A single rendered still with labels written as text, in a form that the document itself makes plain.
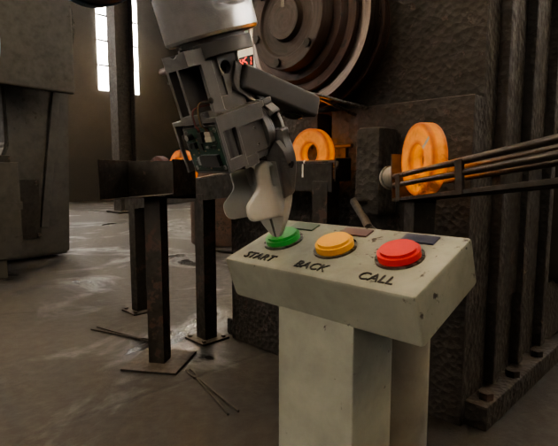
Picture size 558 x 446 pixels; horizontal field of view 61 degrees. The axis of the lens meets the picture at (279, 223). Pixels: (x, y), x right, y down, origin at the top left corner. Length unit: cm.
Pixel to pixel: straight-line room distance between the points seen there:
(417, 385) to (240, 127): 40
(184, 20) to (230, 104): 8
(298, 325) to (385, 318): 11
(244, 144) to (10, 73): 336
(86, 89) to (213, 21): 1165
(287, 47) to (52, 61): 268
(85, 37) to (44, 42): 842
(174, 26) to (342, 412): 39
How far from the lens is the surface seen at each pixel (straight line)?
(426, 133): 101
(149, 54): 1300
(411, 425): 67
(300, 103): 52
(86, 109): 1201
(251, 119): 45
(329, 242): 48
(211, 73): 45
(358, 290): 42
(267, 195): 49
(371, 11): 138
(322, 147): 144
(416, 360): 64
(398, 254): 43
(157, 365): 176
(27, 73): 381
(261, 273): 50
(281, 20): 146
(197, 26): 44
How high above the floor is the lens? 68
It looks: 6 degrees down
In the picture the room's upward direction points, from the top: straight up
